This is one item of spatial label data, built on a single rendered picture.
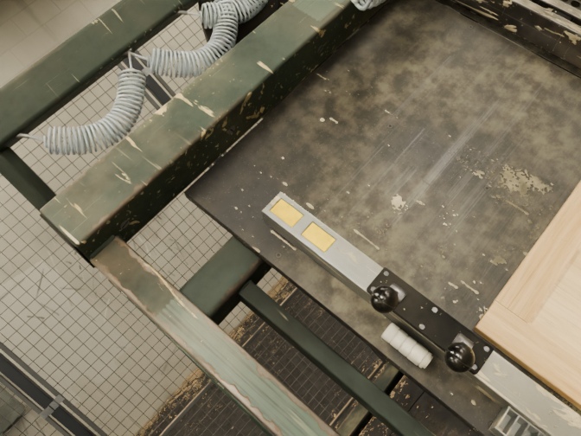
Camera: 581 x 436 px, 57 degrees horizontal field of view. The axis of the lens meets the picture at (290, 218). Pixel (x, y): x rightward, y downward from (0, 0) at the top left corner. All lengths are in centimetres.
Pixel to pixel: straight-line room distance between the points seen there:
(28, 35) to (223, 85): 475
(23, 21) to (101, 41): 433
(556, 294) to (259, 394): 49
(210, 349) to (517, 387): 45
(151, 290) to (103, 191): 18
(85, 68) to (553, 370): 114
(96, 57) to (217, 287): 69
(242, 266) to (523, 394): 48
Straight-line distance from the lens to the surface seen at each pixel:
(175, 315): 85
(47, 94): 137
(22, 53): 563
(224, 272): 95
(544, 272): 96
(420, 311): 85
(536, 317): 93
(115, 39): 142
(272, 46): 104
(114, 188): 91
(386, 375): 198
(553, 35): 124
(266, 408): 80
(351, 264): 87
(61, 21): 573
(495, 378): 86
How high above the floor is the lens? 187
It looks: 14 degrees down
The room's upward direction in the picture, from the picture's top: 41 degrees counter-clockwise
